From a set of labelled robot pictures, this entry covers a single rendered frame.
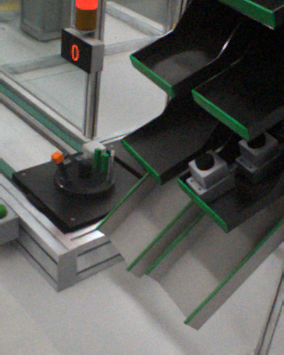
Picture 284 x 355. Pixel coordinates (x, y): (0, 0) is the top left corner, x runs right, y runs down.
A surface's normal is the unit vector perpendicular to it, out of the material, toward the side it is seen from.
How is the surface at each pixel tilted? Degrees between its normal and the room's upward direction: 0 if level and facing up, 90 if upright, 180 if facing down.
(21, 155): 0
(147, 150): 25
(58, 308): 0
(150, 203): 45
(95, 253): 90
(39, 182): 0
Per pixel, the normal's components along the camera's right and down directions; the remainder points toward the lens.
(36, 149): 0.11, -0.84
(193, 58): -0.27, -0.68
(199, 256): -0.53, -0.46
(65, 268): 0.64, 0.47
